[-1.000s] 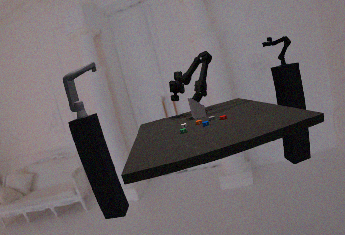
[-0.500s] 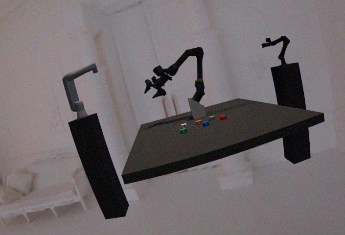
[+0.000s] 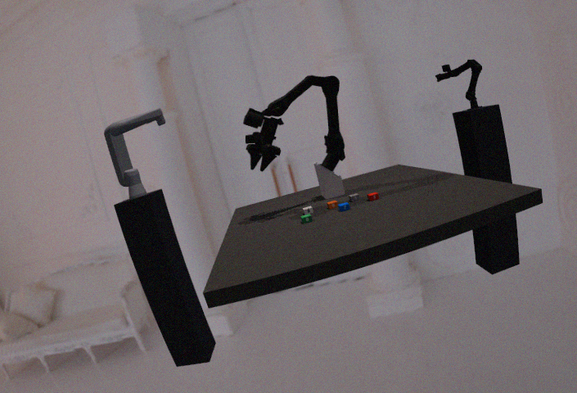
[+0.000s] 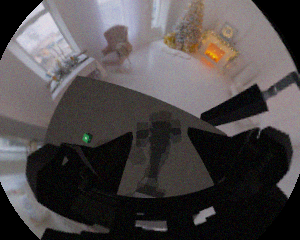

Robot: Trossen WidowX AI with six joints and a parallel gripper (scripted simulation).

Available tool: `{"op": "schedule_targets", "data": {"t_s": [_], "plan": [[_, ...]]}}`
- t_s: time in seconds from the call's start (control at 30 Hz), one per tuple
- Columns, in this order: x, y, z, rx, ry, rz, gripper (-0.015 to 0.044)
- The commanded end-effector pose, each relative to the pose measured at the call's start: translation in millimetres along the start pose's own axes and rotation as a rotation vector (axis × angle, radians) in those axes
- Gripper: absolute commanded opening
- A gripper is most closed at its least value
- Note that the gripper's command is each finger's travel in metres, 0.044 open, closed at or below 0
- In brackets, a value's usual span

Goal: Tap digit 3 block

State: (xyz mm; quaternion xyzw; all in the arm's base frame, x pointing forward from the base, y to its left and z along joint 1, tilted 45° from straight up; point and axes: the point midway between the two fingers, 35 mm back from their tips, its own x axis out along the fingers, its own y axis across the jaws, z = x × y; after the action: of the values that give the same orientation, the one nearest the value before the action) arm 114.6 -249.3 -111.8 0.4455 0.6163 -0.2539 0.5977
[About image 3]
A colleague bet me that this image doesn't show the green block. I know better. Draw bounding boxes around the green block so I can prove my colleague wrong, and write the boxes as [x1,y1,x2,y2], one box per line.
[301,214,313,224]

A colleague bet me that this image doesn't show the blue block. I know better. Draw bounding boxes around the blue block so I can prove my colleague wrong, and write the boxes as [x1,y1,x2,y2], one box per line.
[338,202,350,212]

